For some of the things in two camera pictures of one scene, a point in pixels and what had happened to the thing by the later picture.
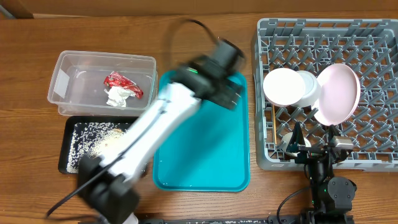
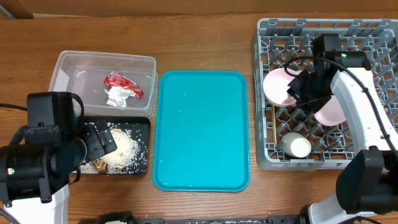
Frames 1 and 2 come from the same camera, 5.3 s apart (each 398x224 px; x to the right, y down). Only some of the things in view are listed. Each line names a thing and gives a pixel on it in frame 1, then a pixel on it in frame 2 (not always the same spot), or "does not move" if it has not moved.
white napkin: [117, 96] does not move
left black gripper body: [224, 93] to [94, 146]
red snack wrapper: [115, 79] does not move
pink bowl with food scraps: [283, 86] does not move
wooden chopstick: [273, 113] does not move
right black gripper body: [307, 154] to [311, 89]
